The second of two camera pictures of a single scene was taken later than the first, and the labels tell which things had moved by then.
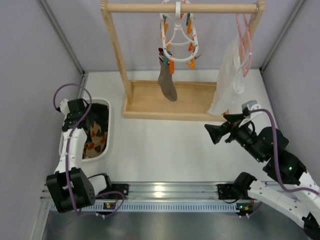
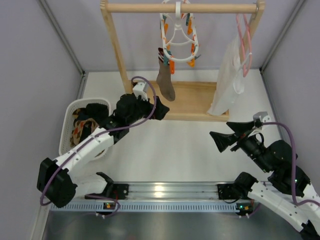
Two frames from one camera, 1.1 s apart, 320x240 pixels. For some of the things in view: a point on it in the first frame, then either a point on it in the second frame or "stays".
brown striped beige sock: x=165 y=78 stays
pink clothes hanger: x=245 y=71 stays
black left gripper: x=83 y=120 → x=149 y=108
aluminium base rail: x=155 y=198 stays
